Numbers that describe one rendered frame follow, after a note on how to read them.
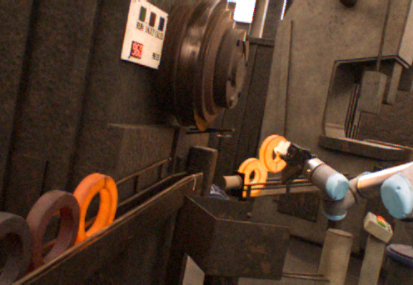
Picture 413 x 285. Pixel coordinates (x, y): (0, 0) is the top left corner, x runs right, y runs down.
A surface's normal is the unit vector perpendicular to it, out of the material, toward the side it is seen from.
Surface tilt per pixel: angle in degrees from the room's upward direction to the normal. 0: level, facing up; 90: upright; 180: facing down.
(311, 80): 90
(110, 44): 90
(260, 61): 90
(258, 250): 90
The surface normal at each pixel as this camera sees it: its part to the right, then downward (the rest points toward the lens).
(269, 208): -0.49, -0.03
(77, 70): -0.27, 0.02
